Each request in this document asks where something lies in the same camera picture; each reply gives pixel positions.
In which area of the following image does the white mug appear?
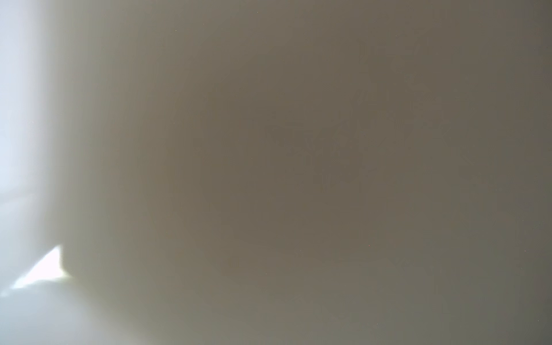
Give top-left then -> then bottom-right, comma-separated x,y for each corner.
40,1 -> 551,344

